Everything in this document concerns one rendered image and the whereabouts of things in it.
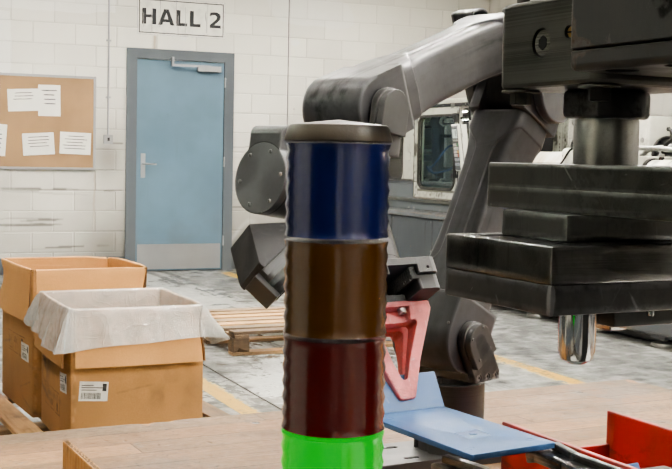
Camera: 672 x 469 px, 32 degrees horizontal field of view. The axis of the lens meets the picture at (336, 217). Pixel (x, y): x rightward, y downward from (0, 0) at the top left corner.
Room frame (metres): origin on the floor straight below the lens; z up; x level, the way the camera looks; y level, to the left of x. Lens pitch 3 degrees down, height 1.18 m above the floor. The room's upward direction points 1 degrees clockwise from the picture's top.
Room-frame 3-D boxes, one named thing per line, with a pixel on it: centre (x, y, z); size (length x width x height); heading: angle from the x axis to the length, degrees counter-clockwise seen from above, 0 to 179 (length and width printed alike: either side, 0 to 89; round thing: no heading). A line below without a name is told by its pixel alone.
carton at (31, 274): (4.84, 1.09, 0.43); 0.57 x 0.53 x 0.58; 28
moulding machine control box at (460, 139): (9.59, -1.04, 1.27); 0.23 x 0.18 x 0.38; 114
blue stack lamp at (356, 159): (0.42, 0.00, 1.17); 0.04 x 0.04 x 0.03
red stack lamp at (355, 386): (0.42, 0.00, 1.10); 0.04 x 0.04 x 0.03
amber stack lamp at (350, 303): (0.42, 0.00, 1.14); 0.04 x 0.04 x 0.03
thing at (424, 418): (0.85, -0.09, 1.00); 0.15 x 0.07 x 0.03; 29
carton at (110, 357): (4.30, 0.78, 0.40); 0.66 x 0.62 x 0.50; 25
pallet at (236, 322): (7.50, 0.26, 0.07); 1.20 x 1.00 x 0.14; 116
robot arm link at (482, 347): (1.09, -0.11, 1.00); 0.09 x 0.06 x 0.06; 47
